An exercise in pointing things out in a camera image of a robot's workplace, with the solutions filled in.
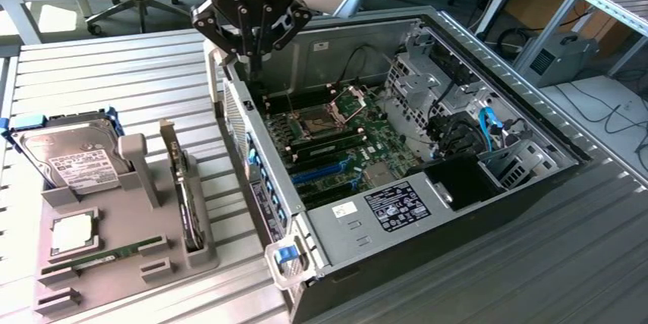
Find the black graphics card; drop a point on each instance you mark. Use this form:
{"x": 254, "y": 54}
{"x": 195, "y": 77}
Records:
{"x": 184, "y": 187}

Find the metal socket cover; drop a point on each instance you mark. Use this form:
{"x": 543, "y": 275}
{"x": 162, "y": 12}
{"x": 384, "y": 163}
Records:
{"x": 352, "y": 106}

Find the CPU socket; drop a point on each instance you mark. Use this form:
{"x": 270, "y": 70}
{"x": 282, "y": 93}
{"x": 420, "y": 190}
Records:
{"x": 316, "y": 124}

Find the silver drive cage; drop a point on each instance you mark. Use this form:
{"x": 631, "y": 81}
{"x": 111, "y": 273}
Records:
{"x": 412, "y": 85}

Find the installed RAM stick with label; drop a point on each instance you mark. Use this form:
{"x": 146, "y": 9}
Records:
{"x": 330, "y": 148}

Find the green motherboard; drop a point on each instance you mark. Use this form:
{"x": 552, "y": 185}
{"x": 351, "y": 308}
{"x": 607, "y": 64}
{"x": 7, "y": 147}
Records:
{"x": 384, "y": 138}

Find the blue expansion slot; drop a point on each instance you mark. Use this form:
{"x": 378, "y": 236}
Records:
{"x": 316, "y": 173}

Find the hard disk in blue caddy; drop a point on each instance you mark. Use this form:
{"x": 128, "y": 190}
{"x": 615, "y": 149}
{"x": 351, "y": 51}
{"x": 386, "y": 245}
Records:
{"x": 76, "y": 153}

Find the silver chipset heatsink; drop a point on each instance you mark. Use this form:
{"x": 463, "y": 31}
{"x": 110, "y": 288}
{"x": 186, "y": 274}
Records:
{"x": 379, "y": 174}

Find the black plastic shroud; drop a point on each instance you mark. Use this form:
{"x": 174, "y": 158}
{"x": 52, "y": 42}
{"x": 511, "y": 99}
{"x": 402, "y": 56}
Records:
{"x": 455, "y": 180}

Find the grey control box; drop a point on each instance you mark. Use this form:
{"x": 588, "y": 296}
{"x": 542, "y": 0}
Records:
{"x": 562, "y": 54}

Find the grey parts rack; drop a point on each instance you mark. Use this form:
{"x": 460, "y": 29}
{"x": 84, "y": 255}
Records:
{"x": 127, "y": 217}

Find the grey power supply unit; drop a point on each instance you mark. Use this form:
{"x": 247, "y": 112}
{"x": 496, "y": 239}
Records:
{"x": 344, "y": 233}

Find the silver disk bay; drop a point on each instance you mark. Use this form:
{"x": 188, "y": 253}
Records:
{"x": 527, "y": 164}

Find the silver CPU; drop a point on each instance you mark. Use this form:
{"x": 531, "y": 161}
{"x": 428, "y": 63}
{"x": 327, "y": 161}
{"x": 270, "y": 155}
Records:
{"x": 74, "y": 234}

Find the green RAM stick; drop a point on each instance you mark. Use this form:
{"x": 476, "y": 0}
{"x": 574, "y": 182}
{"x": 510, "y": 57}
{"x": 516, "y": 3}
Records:
{"x": 102, "y": 257}

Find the open PC case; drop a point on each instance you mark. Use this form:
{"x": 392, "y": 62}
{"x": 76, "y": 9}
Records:
{"x": 430, "y": 263}

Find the aluminium frame table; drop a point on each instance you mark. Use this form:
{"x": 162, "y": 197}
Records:
{"x": 615, "y": 1}

